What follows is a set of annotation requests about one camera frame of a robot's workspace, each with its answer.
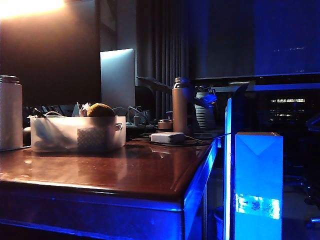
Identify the brown fuzzy kiwi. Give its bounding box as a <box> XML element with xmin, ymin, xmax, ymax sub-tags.
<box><xmin>86</xmin><ymin>102</ymin><xmax>116</xmax><ymax>118</ymax></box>

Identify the translucent plastic storage box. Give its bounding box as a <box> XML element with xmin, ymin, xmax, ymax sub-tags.
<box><xmin>29</xmin><ymin>115</ymin><xmax>127</xmax><ymax>153</ymax></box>

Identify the round metal bottle lid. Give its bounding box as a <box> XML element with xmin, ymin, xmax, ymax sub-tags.
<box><xmin>157</xmin><ymin>119</ymin><xmax>174</xmax><ymax>130</ymax></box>

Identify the white power adapter brick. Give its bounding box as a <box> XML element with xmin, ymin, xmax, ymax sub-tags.
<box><xmin>150</xmin><ymin>132</ymin><xmax>186</xmax><ymax>145</ymax></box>

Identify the metallic thermos bottle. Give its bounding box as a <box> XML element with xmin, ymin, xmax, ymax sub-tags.
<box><xmin>171</xmin><ymin>77</ymin><xmax>194</xmax><ymax>135</ymax></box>

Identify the ribbed white humidifier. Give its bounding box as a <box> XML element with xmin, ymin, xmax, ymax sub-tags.
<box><xmin>194</xmin><ymin>86</ymin><xmax>217</xmax><ymax>130</ymax></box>

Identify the blue clip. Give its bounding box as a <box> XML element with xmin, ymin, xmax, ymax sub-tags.
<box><xmin>194</xmin><ymin>94</ymin><xmax>218</xmax><ymax>109</ymax></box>

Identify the silver monitor back panel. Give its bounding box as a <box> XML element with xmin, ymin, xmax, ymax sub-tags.
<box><xmin>99</xmin><ymin>48</ymin><xmax>137</xmax><ymax>111</ymax></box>

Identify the purple tissue pack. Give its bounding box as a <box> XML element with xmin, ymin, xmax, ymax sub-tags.
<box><xmin>75</xmin><ymin>101</ymin><xmax>92</xmax><ymax>118</ymax></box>

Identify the tall upright board panel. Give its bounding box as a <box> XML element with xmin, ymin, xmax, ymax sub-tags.
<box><xmin>224</xmin><ymin>83</ymin><xmax>250</xmax><ymax>240</ymax></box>

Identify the cardboard carton with tape label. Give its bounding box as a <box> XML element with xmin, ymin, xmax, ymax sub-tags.
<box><xmin>234</xmin><ymin>131</ymin><xmax>285</xmax><ymax>240</ymax></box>

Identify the large black monitor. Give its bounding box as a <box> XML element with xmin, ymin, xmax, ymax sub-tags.
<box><xmin>0</xmin><ymin>0</ymin><xmax>102</xmax><ymax>107</ymax></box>

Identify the white bottle with steel neck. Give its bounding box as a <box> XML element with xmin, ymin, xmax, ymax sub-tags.
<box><xmin>0</xmin><ymin>75</ymin><xmax>24</xmax><ymax>151</ymax></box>

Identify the thin dark adapter cable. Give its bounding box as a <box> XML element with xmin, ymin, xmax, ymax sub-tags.
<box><xmin>129</xmin><ymin>135</ymin><xmax>213</xmax><ymax>147</ymax></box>

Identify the white charging cable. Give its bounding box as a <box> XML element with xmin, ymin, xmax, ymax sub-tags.
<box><xmin>43</xmin><ymin>110</ymin><xmax>66</xmax><ymax>118</ymax></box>

